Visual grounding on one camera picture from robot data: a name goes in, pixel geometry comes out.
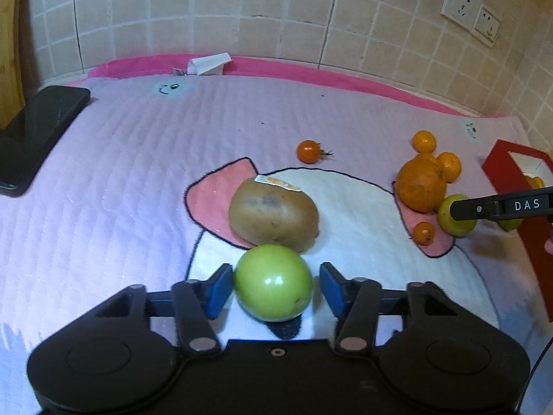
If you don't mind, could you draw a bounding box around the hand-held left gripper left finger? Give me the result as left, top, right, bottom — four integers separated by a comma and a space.
95, 263, 234, 353

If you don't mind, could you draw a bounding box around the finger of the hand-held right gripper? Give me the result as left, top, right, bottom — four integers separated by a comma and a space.
449, 186, 553, 224

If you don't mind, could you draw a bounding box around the red cardboard box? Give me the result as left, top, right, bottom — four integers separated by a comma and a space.
482, 139, 553, 323

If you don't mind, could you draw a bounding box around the folded white paper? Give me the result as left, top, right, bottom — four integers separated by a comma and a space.
173, 53, 233, 77

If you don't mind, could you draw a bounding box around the large orange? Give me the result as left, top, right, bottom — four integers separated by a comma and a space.
396, 153, 447, 213

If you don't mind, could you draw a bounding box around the wooden board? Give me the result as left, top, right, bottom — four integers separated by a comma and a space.
0, 0, 27, 130

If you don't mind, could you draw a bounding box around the pink printed blanket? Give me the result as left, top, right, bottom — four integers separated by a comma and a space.
0, 54, 553, 415

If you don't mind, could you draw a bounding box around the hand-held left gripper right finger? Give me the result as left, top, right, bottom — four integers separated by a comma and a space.
319, 261, 459, 353

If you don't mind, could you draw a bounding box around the black smartphone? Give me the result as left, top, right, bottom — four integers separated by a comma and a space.
0, 85, 91, 198

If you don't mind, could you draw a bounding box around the white wall socket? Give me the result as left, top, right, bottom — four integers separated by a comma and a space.
441, 0, 483, 24
474, 6, 502, 44

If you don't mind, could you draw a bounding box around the black cable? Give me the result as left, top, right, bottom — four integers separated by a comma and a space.
516, 335, 553, 415

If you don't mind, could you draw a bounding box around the brown kiwi with sticker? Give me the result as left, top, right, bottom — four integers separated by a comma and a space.
228, 176, 320, 253

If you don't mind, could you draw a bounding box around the large green apple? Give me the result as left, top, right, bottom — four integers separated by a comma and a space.
233, 244, 315, 323

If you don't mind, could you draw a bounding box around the small orange cherry tomato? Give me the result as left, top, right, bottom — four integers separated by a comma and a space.
296, 139, 334, 164

